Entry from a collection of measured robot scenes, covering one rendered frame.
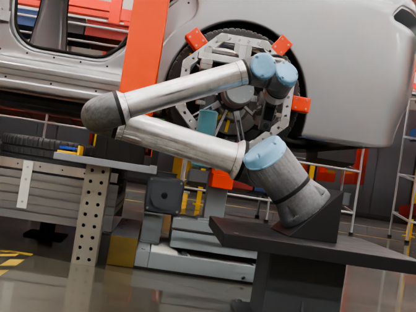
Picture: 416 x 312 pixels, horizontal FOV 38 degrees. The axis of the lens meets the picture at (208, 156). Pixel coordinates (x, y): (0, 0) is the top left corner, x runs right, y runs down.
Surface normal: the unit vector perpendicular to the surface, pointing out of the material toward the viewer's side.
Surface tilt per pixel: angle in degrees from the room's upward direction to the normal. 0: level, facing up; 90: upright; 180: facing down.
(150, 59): 90
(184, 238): 90
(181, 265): 90
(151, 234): 90
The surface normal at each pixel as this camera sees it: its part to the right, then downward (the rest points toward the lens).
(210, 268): 0.08, -0.01
